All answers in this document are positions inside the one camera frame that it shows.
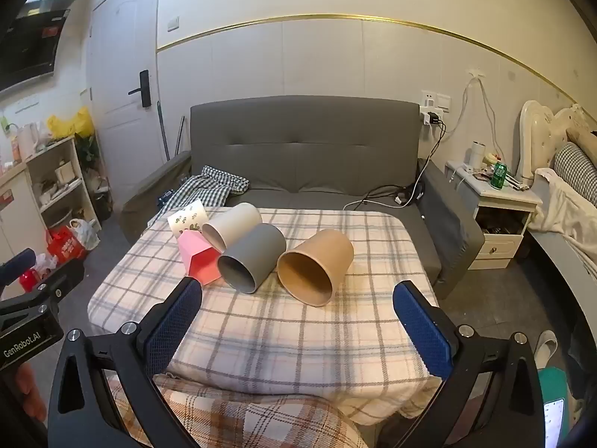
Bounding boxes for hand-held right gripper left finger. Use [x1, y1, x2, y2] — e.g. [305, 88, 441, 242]
[49, 276, 203, 448]

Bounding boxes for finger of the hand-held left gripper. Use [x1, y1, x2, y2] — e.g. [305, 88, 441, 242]
[0, 259, 85, 334]
[0, 248, 37, 300]

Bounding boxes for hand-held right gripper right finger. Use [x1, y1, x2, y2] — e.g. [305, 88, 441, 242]
[393, 280, 547, 448]

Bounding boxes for brown paper cup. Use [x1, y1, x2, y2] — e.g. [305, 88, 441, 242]
[276, 228, 354, 307]

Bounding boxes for pink hexagonal cup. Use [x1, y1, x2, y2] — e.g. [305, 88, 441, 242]
[177, 230, 222, 285]

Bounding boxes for white leaf-print cup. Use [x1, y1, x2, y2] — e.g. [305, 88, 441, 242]
[167, 199, 209, 239]

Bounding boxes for grey cup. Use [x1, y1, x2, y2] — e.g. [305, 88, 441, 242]
[217, 223, 287, 295]

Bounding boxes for person's left hand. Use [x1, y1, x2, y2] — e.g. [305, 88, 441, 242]
[12, 363, 48, 426]

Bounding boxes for red bag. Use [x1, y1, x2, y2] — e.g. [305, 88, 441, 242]
[46, 226, 89, 264]

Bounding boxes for white plastic bag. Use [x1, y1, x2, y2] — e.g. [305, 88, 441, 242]
[70, 218, 101, 250]

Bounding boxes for white shelf unit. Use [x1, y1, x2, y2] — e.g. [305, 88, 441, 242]
[25, 136, 101, 243]

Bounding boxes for plaid tablecloth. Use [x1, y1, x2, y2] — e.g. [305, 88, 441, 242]
[88, 206, 443, 425]

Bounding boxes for white kettle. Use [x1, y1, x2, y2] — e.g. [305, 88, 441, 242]
[16, 124, 42, 159]

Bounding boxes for person's plaid pants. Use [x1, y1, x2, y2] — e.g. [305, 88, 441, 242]
[105, 373, 369, 448]

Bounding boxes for white nightstand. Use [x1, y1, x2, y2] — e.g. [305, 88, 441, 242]
[445, 161, 544, 270]

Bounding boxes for white slipper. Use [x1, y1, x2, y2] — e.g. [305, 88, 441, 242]
[534, 330, 558, 368]

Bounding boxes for yellow plastic bag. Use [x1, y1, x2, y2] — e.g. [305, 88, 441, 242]
[47, 107, 95, 140]

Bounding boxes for green checked cloth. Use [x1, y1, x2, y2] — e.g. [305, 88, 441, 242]
[156, 165, 250, 213]

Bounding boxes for white bed blanket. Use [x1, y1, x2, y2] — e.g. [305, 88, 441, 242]
[527, 168, 597, 290]

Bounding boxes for black door lock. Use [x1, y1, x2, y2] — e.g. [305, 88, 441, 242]
[128, 70, 151, 106]

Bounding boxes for black range hood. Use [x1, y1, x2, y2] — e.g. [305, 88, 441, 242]
[0, 0, 71, 94]

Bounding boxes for grey sofa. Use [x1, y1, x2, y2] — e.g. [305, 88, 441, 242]
[120, 96, 486, 300]

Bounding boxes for white door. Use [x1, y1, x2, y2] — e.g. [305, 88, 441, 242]
[86, 0, 159, 215]

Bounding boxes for checked pillow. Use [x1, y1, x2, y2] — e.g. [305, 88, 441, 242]
[553, 142, 597, 201]

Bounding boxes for cream bed headboard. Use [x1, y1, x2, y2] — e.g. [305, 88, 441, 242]
[515, 100, 597, 187]

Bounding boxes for white cable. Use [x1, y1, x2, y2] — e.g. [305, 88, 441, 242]
[343, 196, 406, 212]

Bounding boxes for black cable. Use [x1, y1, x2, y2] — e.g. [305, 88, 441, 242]
[364, 119, 447, 206]

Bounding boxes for mop handle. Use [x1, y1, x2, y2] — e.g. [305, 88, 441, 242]
[156, 103, 169, 162]

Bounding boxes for white wall outlet panel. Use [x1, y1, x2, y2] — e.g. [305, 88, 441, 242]
[421, 90, 452, 113]

